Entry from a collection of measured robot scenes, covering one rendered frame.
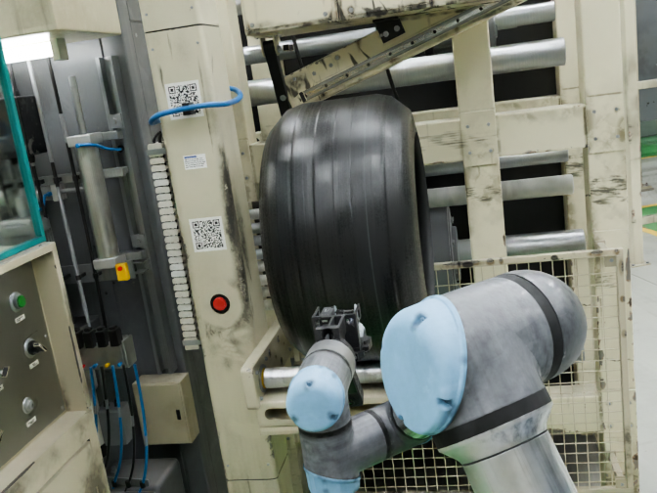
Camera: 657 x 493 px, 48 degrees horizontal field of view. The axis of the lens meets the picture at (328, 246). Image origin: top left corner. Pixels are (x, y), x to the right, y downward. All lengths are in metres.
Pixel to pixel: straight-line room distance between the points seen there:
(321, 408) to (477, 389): 0.35
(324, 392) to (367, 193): 0.49
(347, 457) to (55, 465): 0.72
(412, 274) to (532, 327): 0.69
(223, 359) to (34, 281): 0.44
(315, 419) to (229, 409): 0.79
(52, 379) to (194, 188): 0.49
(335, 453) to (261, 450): 0.77
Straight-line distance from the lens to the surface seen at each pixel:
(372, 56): 1.90
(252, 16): 1.82
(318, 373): 0.98
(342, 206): 1.34
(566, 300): 0.75
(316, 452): 1.02
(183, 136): 1.60
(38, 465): 1.53
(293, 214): 1.36
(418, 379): 0.67
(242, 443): 1.78
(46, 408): 1.63
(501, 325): 0.69
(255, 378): 1.58
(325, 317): 1.15
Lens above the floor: 1.52
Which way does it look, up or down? 13 degrees down
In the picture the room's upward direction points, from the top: 8 degrees counter-clockwise
